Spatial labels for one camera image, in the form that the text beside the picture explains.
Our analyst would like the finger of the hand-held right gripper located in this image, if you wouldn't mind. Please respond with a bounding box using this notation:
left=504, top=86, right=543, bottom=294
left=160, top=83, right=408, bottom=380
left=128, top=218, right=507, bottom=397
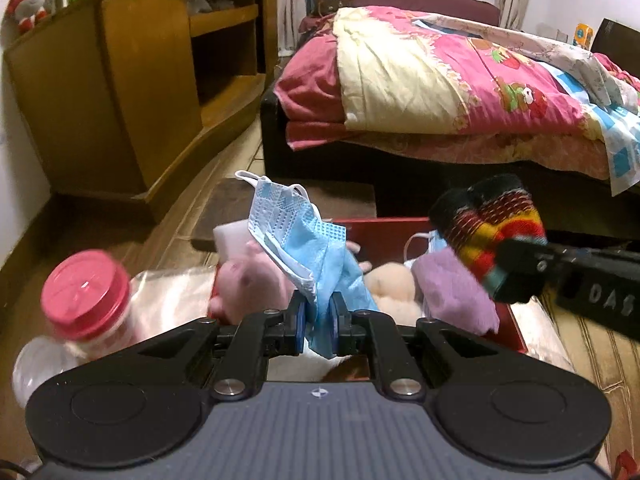
left=492, top=237, right=640, bottom=335

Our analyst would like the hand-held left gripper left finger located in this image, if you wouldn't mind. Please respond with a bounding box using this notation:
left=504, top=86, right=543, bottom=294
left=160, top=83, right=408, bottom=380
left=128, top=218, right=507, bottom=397
left=136, top=292, right=309, bottom=402

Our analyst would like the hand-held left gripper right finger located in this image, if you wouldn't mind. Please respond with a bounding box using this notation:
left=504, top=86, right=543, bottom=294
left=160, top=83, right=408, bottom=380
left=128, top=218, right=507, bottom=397
left=330, top=291, right=507, bottom=402

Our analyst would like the blue face mask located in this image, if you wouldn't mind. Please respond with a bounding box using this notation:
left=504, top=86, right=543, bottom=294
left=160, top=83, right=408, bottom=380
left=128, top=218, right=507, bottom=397
left=234, top=169, right=382, bottom=359
left=403, top=230, right=454, bottom=269

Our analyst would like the red box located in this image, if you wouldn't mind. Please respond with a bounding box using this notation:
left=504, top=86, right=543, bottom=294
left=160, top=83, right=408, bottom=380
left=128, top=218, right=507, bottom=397
left=206, top=216, right=529, bottom=357

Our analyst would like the striped knitted sock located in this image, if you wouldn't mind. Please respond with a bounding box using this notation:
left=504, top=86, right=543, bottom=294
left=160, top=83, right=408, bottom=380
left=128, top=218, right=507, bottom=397
left=428, top=173, right=549, bottom=304

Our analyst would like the purple cloth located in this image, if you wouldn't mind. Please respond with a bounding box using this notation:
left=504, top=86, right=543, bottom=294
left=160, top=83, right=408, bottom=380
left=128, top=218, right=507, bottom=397
left=410, top=248, right=502, bottom=337

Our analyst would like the beige plush toy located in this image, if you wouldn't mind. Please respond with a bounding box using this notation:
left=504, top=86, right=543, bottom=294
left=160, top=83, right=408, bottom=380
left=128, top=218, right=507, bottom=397
left=361, top=261, right=427, bottom=327

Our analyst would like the pink plush toy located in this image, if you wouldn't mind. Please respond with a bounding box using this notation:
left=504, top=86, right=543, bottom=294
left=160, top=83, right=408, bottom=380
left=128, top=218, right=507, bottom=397
left=206, top=238, right=302, bottom=324

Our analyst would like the white sponge block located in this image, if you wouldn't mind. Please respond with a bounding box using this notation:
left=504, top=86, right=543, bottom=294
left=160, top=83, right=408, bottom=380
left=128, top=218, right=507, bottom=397
left=212, top=220, right=254, bottom=262

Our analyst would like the white blue checked sheet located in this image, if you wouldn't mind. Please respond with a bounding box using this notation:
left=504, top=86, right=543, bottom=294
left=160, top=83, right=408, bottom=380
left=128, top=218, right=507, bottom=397
left=547, top=52, right=640, bottom=197

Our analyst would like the pink lid plastic jar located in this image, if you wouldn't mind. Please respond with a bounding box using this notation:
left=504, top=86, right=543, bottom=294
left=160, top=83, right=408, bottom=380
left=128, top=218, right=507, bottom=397
left=40, top=249, right=143, bottom=362

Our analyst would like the small yellow box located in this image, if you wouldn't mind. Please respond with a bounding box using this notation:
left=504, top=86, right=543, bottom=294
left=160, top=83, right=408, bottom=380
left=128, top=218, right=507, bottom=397
left=572, top=22, right=595, bottom=51

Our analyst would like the pink cartoon print quilt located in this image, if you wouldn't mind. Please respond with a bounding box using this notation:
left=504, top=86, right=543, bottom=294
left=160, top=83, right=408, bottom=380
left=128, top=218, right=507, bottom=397
left=273, top=5, right=613, bottom=183

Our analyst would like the clear plastic bottle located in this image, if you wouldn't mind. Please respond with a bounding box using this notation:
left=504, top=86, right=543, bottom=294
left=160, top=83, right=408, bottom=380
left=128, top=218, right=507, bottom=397
left=11, top=335, right=69, bottom=407

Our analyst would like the wooden cabinet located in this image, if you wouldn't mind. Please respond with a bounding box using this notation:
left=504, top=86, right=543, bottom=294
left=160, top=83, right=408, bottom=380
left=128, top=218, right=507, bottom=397
left=2, top=0, right=281, bottom=224

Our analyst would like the grey cloth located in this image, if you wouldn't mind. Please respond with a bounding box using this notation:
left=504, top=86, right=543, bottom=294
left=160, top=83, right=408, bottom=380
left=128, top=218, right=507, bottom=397
left=187, top=0, right=237, bottom=16

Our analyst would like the snowman plush toy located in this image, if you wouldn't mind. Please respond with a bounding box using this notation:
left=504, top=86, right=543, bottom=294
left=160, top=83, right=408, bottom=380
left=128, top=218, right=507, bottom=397
left=5, top=0, right=52, bottom=37

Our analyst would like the dark bed frame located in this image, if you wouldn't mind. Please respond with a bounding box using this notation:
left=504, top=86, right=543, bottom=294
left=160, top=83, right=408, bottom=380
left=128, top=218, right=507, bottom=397
left=260, top=0, right=640, bottom=242

